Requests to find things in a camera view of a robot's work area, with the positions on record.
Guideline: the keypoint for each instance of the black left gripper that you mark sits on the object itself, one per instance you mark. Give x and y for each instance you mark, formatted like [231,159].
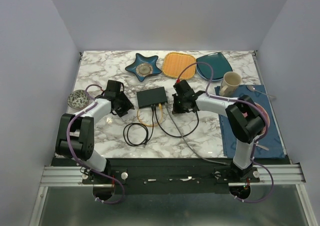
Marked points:
[127,105]

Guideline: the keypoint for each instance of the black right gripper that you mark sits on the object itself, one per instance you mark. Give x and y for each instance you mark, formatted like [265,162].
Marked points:
[175,110]

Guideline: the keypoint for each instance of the black network switch box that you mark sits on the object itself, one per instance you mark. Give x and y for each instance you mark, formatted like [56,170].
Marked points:
[149,97]

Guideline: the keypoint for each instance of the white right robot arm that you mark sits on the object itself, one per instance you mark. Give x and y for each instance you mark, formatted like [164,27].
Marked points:
[247,122]

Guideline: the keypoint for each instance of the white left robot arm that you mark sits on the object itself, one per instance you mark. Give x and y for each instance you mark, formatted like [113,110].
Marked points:
[76,135]

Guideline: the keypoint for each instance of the orange woven square tray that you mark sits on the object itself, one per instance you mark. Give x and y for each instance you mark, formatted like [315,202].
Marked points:
[175,62]

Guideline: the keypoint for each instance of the small floral patterned bowl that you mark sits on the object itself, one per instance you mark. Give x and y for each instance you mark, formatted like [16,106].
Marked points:
[78,99]

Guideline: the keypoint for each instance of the blue star-shaped dish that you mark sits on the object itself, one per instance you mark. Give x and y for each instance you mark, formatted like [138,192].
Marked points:
[144,67]

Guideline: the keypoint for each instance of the beige ceramic mug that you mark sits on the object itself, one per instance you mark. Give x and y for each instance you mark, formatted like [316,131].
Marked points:
[231,81]

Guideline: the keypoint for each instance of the teal square plate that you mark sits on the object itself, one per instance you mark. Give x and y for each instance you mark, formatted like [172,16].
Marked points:
[216,61]

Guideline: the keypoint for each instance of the metal spoon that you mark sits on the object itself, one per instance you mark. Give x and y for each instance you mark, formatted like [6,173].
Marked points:
[253,89]

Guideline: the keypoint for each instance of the pink dotted plate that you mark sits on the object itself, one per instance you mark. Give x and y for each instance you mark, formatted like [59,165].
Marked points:
[266,116]

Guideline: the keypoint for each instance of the metal fork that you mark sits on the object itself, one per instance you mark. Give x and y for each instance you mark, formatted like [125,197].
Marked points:
[261,147]

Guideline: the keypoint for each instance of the blue cloth placemat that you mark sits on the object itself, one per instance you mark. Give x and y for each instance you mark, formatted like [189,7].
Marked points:
[271,140]

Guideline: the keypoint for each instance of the black mounting base plate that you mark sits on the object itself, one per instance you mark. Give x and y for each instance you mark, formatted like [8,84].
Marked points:
[159,176]

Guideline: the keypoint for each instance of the aluminium rail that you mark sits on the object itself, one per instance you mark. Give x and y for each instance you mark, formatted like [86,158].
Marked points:
[70,176]

